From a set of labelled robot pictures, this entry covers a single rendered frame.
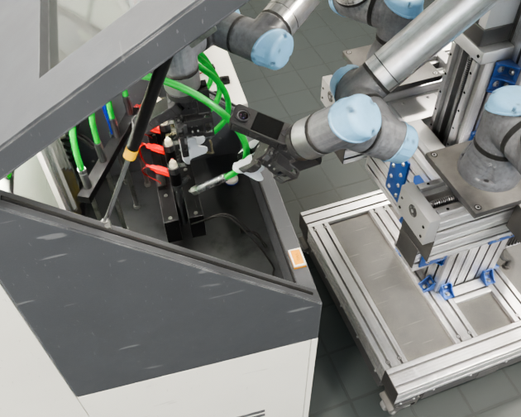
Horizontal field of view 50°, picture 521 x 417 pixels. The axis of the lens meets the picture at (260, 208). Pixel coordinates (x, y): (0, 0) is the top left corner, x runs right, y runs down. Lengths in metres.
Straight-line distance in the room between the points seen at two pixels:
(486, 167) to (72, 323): 0.97
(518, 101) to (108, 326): 0.97
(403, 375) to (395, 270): 0.45
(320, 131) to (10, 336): 0.68
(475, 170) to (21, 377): 1.11
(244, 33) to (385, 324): 1.31
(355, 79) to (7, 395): 0.97
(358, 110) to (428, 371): 1.31
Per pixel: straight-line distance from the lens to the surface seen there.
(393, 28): 1.66
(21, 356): 1.21
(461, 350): 2.11
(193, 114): 1.20
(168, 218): 1.38
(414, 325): 2.14
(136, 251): 0.96
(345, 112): 0.89
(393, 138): 0.97
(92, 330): 1.15
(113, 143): 1.43
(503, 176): 1.41
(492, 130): 1.34
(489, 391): 2.34
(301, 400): 1.72
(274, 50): 1.06
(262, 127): 1.01
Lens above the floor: 2.02
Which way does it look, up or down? 49 degrees down
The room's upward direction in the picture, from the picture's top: 2 degrees counter-clockwise
